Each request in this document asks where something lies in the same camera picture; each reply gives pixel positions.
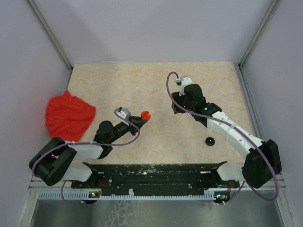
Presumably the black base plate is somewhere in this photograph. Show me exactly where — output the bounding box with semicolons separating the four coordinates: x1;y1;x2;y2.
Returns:
71;163;240;203

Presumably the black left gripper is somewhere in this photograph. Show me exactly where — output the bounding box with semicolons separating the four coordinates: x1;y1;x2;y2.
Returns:
108;115;147;144

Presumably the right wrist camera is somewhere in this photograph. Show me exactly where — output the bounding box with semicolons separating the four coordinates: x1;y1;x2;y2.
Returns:
175;76;193;96

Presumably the white slotted cable duct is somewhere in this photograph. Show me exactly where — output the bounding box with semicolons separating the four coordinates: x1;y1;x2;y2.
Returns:
37;189;229;201

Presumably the red crumpled cloth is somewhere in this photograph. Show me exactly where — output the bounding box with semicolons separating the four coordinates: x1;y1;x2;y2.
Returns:
45;90;96;142

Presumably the aluminium side rail right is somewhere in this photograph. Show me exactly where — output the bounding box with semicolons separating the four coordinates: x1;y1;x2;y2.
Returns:
235;66;287;190

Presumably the aluminium corner post left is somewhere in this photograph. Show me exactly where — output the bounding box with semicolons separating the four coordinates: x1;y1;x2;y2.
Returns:
25;0;73;72

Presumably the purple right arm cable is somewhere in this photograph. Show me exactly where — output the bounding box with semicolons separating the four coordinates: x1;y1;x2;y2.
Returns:
166;71;279;206

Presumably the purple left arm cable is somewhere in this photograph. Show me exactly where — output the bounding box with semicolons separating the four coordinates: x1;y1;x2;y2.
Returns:
31;108;141;208

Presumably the aluminium corner post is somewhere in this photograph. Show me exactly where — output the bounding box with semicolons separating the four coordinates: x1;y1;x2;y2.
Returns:
25;0;73;72
238;0;280;70

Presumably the black round charging case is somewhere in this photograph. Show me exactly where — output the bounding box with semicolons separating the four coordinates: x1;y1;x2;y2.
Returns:
205;137;215;146

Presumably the aluminium corner post right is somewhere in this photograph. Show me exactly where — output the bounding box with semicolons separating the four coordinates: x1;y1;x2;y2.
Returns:
238;0;280;70

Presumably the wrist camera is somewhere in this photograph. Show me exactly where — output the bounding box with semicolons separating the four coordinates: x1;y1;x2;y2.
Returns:
175;76;193;96
117;107;131;120

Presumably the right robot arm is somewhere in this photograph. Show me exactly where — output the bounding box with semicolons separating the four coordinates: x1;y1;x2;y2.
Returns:
171;82;282;189

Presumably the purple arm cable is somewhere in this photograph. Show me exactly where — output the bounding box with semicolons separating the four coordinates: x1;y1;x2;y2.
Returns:
31;108;141;208
166;71;279;206

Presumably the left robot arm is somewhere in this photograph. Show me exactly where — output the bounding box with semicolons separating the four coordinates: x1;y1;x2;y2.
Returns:
29;114;151;188

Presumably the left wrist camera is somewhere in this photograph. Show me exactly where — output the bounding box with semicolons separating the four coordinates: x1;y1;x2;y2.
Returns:
117;107;131;120

